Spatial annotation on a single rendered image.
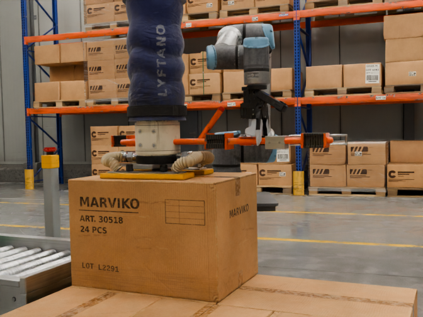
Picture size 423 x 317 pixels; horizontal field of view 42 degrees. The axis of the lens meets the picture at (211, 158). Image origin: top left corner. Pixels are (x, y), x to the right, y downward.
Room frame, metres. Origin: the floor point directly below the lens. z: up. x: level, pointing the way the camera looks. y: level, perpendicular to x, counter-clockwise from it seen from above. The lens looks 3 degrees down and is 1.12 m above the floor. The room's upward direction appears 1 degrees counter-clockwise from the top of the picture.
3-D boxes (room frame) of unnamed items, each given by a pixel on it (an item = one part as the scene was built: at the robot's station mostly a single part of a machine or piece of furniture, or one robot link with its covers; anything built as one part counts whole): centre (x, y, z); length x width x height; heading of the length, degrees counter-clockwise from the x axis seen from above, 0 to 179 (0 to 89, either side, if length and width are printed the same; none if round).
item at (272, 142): (1.93, -0.23, 1.07); 0.07 x 0.07 x 0.04; 68
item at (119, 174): (2.02, 0.24, 0.97); 0.34 x 0.10 x 0.05; 68
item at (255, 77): (1.96, -0.16, 1.29); 0.10 x 0.09 x 0.05; 157
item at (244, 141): (2.14, -0.03, 1.07); 0.93 x 0.30 x 0.04; 68
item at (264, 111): (1.96, -0.16, 1.21); 0.09 x 0.08 x 0.12; 67
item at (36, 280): (2.25, 0.54, 0.58); 0.70 x 0.03 x 0.06; 156
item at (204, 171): (2.19, 0.17, 0.97); 0.34 x 0.10 x 0.05; 68
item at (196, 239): (2.11, 0.18, 0.74); 0.60 x 0.40 x 0.40; 66
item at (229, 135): (2.01, -0.03, 1.07); 0.10 x 0.08 x 0.06; 158
